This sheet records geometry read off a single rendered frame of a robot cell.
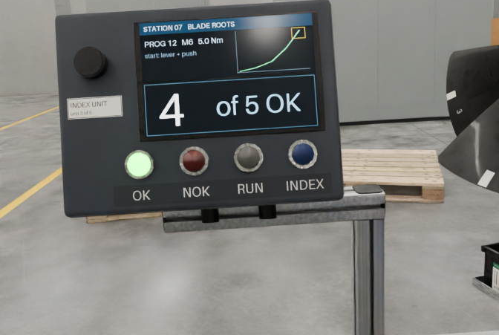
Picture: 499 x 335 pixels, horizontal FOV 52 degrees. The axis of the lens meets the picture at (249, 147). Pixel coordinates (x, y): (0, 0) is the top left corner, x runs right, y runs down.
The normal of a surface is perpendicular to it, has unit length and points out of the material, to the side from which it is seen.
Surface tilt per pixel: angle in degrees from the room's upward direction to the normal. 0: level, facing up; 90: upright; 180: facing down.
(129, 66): 75
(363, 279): 90
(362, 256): 90
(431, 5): 90
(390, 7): 90
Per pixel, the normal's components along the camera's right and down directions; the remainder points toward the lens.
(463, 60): -0.96, -0.11
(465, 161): -0.65, -0.45
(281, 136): 0.01, -0.04
